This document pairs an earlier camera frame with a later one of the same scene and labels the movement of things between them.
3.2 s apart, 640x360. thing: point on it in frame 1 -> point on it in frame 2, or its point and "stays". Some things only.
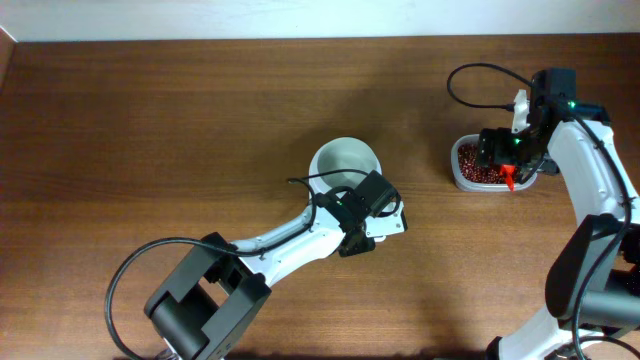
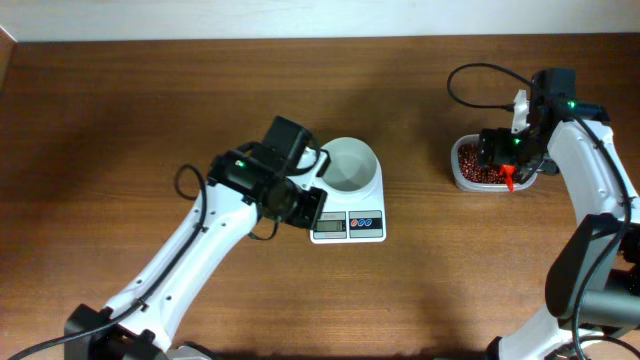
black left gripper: (366, 246) -> (307, 213)
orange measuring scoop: (509, 171) stays
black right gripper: (499, 152) stays
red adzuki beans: (471, 171) stays
